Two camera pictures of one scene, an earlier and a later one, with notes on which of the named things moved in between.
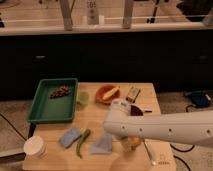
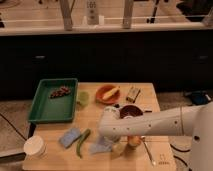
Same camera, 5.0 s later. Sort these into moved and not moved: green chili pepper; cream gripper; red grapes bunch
Moved: cream gripper
Not moved: green chili pepper; red grapes bunch
